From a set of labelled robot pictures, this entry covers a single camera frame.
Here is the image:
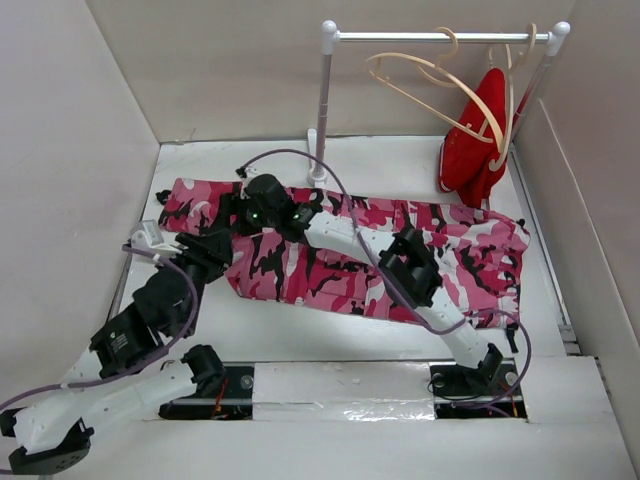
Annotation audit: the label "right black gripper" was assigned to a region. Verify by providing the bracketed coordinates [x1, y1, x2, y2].
[208, 193, 279, 237]

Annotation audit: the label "beige hanger with red garment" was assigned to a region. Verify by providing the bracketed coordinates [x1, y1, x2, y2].
[488, 23, 538, 173]

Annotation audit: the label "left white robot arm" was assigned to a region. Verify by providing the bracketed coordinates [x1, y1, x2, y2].
[1, 227, 233, 476]

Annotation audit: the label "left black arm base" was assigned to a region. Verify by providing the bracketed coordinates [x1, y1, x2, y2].
[158, 363, 255, 421]

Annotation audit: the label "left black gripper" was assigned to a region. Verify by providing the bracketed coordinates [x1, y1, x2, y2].
[158, 229, 235, 336]

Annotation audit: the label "pink camouflage trousers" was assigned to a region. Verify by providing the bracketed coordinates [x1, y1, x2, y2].
[157, 178, 530, 331]

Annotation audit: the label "red shorts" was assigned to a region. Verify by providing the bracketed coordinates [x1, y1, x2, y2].
[438, 68, 506, 208]

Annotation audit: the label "white clothes rack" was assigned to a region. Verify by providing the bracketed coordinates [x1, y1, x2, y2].
[307, 20, 571, 187]

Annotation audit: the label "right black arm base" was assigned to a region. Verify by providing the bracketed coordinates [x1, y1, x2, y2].
[427, 359, 528, 420]

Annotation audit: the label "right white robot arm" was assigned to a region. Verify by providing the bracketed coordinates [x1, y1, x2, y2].
[240, 174, 503, 394]

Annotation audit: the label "empty beige wooden hanger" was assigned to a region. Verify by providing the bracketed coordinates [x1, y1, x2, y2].
[365, 27, 505, 153]

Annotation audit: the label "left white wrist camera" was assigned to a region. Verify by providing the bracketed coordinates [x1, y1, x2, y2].
[130, 220, 177, 255]

